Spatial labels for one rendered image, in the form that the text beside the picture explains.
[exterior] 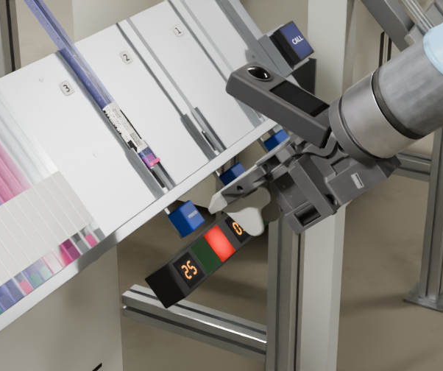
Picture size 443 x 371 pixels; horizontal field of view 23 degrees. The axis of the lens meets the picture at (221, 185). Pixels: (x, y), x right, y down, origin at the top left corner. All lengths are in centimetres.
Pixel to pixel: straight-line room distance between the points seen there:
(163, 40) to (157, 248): 127
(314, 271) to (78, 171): 78
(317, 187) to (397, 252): 150
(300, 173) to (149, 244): 152
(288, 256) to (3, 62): 53
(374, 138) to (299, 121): 9
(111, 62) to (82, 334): 59
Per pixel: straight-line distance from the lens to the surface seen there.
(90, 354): 170
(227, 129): 127
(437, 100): 93
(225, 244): 119
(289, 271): 153
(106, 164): 112
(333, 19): 161
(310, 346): 187
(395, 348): 218
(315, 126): 101
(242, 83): 103
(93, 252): 102
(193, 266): 114
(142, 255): 247
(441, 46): 92
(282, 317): 157
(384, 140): 97
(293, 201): 104
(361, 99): 96
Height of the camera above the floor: 124
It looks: 26 degrees down
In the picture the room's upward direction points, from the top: straight up
